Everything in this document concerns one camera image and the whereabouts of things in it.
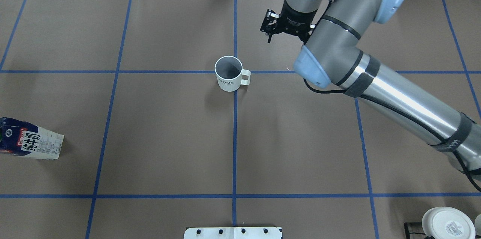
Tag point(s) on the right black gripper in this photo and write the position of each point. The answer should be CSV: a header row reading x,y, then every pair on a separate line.
x,y
297,20

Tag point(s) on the white home mug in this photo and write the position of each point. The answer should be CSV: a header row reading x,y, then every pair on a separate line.
x,y
231,74

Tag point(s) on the blue white milk carton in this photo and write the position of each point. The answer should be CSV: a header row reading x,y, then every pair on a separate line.
x,y
23,139

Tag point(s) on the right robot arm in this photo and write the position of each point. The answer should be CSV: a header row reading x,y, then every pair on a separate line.
x,y
330,31

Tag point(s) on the brown paper table cover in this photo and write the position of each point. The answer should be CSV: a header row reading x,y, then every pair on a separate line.
x,y
154,146

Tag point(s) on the white mug upper rack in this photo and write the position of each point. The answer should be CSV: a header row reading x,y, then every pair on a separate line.
x,y
447,223

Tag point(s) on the white mug rack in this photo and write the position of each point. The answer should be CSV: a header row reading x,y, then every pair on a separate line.
x,y
477,225
447,223

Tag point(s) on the white mug lower rack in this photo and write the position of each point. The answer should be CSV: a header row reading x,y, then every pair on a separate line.
x,y
477,225

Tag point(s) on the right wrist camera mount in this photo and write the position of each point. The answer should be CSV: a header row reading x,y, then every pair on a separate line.
x,y
269,24

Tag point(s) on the white camera pole base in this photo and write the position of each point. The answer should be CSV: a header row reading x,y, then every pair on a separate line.
x,y
233,233

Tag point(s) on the black wire mug rack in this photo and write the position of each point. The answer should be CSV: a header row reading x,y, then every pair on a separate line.
x,y
414,230

